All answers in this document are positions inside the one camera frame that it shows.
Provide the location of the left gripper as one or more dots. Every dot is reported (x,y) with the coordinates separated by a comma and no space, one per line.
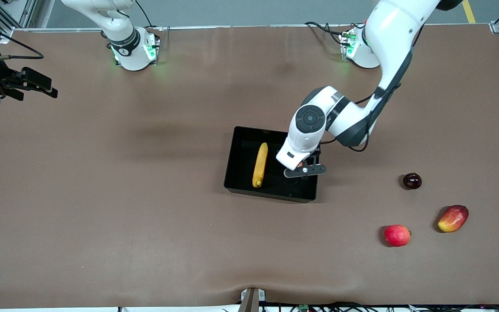
(317,153)

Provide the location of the yellow banana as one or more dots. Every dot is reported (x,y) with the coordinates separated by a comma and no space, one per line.
(260,167)

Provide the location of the black plastic box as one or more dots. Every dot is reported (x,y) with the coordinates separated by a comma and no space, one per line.
(241,173)

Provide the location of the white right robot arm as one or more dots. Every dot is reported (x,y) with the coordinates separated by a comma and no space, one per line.
(126,43)

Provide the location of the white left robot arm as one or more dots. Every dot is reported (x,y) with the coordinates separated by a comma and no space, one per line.
(388,39)

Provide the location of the dark purple plum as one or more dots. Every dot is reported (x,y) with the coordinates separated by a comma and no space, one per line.
(412,181)

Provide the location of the red yellow mango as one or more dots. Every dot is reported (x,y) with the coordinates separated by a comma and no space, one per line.
(453,219)

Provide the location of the aluminium frame post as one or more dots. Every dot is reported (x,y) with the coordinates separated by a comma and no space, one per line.
(30,13)

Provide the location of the metal table clamp bracket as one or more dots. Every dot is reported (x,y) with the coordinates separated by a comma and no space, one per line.
(251,301)

